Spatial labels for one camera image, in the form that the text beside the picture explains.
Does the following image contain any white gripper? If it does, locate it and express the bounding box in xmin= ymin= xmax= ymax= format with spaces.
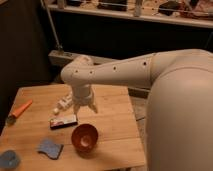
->
xmin=71 ymin=84 xmax=98 ymax=115

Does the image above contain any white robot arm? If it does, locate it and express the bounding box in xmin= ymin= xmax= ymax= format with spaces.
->
xmin=61 ymin=49 xmax=213 ymax=171

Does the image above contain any red ceramic cup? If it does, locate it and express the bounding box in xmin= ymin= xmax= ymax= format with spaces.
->
xmin=71 ymin=124 xmax=99 ymax=152

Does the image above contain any black and red box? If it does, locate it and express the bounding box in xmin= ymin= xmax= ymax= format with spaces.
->
xmin=50 ymin=115 xmax=78 ymax=130

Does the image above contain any wooden table board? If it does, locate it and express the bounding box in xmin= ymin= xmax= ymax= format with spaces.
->
xmin=0 ymin=84 xmax=146 ymax=171

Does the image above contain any blue grey sponge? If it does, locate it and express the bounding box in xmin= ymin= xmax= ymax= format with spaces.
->
xmin=37 ymin=139 xmax=64 ymax=160

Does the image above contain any metal pole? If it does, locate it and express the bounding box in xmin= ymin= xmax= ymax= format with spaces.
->
xmin=42 ymin=0 xmax=63 ymax=51

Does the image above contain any blue cloth piece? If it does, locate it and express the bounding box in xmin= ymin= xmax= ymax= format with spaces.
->
xmin=0 ymin=150 xmax=20 ymax=169

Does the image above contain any cluttered wooden shelf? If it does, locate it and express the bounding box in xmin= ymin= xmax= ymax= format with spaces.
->
xmin=40 ymin=0 xmax=213 ymax=29

